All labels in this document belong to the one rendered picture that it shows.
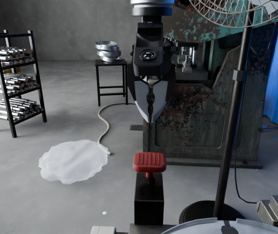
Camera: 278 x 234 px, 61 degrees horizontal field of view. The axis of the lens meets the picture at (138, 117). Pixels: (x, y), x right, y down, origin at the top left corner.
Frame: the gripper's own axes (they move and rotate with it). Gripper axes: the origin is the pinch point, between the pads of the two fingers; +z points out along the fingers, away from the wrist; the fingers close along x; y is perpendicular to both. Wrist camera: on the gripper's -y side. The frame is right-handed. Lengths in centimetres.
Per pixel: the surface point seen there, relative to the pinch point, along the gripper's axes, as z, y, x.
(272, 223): 12.6, -13.4, -20.0
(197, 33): -11, 98, -26
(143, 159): 9.4, -0.3, 1.5
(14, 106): 57, 164, 130
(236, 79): 4, 52, -34
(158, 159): 9.4, -0.1, -1.9
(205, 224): 7.3, -19.2, -7.5
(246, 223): 7.2, -19.0, -12.9
